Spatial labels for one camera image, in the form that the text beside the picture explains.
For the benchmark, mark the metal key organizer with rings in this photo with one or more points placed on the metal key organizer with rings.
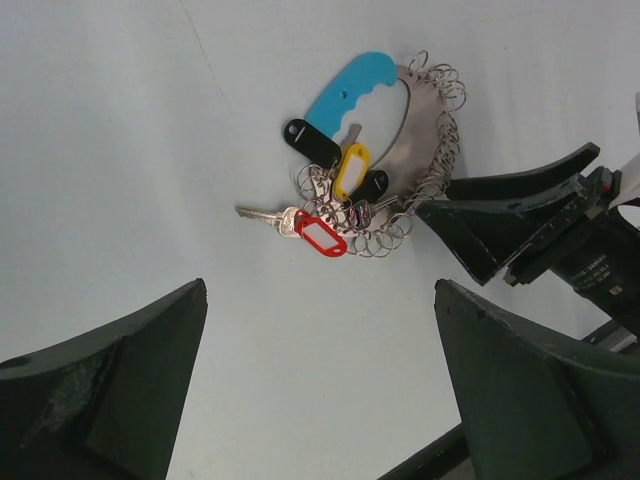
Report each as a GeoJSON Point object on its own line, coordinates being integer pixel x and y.
{"type": "Point", "coordinates": [419, 161]}

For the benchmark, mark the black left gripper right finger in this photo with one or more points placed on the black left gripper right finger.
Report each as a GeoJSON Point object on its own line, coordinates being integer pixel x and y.
{"type": "Point", "coordinates": [535, 403]}

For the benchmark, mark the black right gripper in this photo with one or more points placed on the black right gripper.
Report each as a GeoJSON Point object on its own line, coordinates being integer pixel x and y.
{"type": "Point", "coordinates": [598, 257]}

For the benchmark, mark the yellow key tag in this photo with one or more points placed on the yellow key tag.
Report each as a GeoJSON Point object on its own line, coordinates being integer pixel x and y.
{"type": "Point", "coordinates": [351, 171]}

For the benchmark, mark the red key tag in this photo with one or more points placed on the red key tag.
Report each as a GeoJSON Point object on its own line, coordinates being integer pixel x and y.
{"type": "Point", "coordinates": [316, 232]}

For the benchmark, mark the black key tag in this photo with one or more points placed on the black key tag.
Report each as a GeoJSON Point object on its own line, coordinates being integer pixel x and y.
{"type": "Point", "coordinates": [374, 185]}
{"type": "Point", "coordinates": [311, 143]}

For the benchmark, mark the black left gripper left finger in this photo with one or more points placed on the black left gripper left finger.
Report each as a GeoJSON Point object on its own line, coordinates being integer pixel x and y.
{"type": "Point", "coordinates": [106, 404]}

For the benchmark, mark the silver key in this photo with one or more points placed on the silver key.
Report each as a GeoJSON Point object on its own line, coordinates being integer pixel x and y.
{"type": "Point", "coordinates": [283, 222]}

